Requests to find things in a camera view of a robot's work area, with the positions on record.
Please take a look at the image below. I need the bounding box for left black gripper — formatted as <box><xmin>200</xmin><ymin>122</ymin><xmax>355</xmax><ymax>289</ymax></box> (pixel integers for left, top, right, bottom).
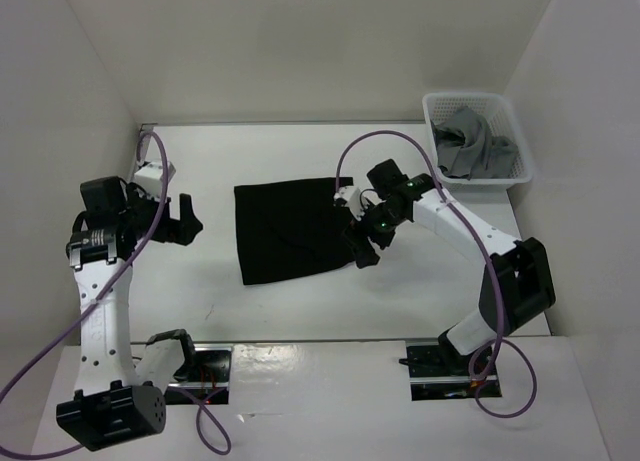
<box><xmin>120</xmin><ymin>182</ymin><xmax>202</xmax><ymax>245</ymax></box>

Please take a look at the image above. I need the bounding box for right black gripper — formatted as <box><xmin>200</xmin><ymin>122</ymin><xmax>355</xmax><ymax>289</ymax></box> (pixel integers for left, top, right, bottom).
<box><xmin>341</xmin><ymin>197</ymin><xmax>406</xmax><ymax>269</ymax></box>

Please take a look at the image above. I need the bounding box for black skirt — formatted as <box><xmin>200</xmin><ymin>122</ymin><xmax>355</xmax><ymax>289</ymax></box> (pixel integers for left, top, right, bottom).
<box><xmin>234</xmin><ymin>177</ymin><xmax>354</xmax><ymax>286</ymax></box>

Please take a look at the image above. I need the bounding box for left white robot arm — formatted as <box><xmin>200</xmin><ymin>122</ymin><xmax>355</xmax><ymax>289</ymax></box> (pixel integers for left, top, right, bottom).
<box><xmin>56</xmin><ymin>176</ymin><xmax>203</xmax><ymax>452</ymax></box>

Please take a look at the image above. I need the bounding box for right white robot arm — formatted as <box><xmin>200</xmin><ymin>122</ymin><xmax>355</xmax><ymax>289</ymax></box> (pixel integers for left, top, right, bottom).
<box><xmin>334</xmin><ymin>160</ymin><xmax>556</xmax><ymax>374</ymax></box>

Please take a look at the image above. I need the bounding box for grey skirt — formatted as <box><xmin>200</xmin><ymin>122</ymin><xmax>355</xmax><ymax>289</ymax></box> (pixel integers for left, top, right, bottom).
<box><xmin>431</xmin><ymin>106</ymin><xmax>519</xmax><ymax>180</ymax></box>

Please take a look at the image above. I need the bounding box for white plastic basket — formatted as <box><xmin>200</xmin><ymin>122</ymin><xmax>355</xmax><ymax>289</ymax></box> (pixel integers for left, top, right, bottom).
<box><xmin>422</xmin><ymin>91</ymin><xmax>534</xmax><ymax>192</ymax></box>

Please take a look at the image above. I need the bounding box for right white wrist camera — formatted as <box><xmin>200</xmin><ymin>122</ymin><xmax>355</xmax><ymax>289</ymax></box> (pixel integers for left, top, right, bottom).
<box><xmin>333</xmin><ymin>186</ymin><xmax>373</xmax><ymax>221</ymax></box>

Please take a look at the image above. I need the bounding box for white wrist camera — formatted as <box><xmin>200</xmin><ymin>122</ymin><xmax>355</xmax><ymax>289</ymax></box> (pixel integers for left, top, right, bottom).
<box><xmin>132</xmin><ymin>160</ymin><xmax>166</xmax><ymax>199</ymax></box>
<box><xmin>333</xmin><ymin>186</ymin><xmax>373</xmax><ymax>221</ymax></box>

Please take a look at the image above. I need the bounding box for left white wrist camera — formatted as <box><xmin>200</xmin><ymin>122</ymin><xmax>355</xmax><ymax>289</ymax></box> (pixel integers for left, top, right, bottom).
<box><xmin>132</xmin><ymin>160</ymin><xmax>166</xmax><ymax>199</ymax></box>

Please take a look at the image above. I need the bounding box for aluminium table edge rail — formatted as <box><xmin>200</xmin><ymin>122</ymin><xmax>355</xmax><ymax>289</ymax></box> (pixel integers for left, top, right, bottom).
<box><xmin>135</xmin><ymin>124</ymin><xmax>154</xmax><ymax>163</ymax></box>

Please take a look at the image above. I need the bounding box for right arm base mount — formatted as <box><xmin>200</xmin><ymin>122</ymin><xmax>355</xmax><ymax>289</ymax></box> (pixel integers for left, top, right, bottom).
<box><xmin>398</xmin><ymin>340</ymin><xmax>502</xmax><ymax>401</ymax></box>

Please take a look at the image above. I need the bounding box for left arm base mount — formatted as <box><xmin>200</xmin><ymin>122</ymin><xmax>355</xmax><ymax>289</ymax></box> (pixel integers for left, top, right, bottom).
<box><xmin>165</xmin><ymin>343</ymin><xmax>233</xmax><ymax>405</ymax></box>

